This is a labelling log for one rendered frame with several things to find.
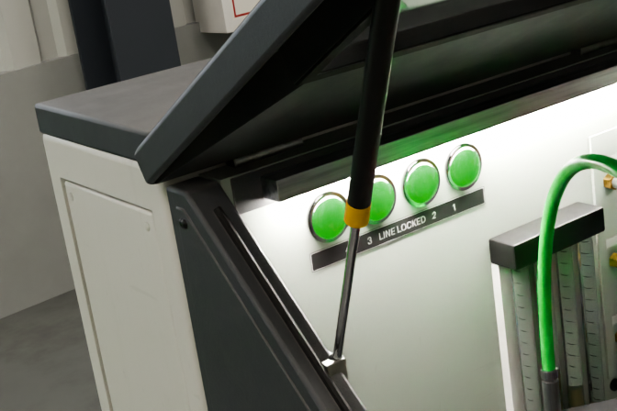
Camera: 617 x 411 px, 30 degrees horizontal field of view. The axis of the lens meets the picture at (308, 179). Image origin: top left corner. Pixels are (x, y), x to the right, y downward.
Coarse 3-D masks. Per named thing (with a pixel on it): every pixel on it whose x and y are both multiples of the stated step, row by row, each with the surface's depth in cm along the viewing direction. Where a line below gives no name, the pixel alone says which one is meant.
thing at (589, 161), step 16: (576, 160) 104; (592, 160) 101; (608, 160) 98; (560, 176) 108; (560, 192) 110; (544, 208) 113; (544, 224) 114; (544, 240) 115; (544, 256) 117; (544, 272) 118; (544, 288) 119; (544, 304) 119; (544, 320) 120; (544, 336) 121; (544, 352) 122; (544, 368) 122
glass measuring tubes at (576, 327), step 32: (576, 224) 128; (512, 256) 123; (576, 256) 133; (512, 288) 127; (576, 288) 134; (512, 320) 128; (576, 320) 131; (512, 352) 129; (576, 352) 132; (512, 384) 130; (576, 384) 133
